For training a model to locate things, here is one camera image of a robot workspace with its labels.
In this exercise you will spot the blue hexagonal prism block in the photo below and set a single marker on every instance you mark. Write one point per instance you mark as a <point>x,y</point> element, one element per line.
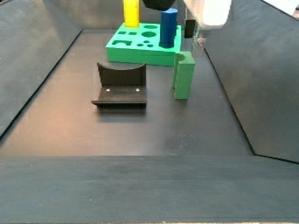
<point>169,28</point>

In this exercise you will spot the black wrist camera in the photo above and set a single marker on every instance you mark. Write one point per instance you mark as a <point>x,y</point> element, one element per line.
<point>161,5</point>

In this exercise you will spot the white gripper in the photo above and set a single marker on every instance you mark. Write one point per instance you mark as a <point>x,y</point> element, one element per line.
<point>212,14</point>

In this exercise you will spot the green arch block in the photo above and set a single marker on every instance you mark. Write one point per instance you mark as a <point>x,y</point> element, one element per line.
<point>182,75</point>

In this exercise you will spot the black curved holder stand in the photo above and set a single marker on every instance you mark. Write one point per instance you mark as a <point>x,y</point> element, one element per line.
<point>122,86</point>

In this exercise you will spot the green shape sorter board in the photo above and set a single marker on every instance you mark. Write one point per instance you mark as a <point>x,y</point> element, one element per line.
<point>135,45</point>

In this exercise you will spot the yellow square block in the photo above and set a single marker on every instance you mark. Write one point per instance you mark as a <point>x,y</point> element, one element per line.
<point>131,13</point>

